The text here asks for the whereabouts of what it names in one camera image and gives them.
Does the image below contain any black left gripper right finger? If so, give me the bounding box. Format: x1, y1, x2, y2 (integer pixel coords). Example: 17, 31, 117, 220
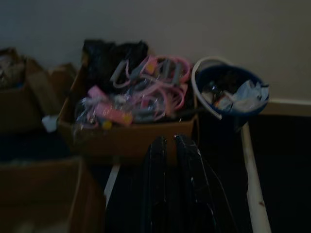
173, 134, 221, 233

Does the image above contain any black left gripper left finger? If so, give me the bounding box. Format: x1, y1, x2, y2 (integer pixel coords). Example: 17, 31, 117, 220
141, 136, 169, 233

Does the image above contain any blue rubbish bin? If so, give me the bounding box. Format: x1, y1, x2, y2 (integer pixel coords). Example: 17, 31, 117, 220
191, 63, 270, 133

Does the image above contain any white paper trash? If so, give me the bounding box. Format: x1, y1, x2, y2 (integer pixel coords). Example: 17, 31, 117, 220
218, 80, 270, 113

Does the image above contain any large open cardboard box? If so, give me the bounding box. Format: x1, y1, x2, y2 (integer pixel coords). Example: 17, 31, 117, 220
57, 48, 200, 166

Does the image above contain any long white floor strip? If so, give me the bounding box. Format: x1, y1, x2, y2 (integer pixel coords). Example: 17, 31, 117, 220
241, 122, 272, 233

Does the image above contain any pink grey tube bundle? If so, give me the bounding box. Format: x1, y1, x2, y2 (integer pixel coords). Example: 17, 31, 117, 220
74, 55, 191, 127

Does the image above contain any white curved tube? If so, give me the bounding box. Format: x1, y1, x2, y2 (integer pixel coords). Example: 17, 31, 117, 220
191, 56, 235, 120

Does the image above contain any clear glass jar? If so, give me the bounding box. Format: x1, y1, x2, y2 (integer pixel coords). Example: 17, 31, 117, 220
203, 81, 225, 102

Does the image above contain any crumpled white paper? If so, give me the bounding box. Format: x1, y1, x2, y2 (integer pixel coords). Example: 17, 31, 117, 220
41, 115, 59, 133

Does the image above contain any white baseboard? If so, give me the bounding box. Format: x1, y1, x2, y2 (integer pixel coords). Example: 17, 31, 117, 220
261, 98, 311, 116

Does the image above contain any black plastic bag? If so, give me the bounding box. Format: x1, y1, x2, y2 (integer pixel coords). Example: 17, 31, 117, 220
83, 39, 149, 92

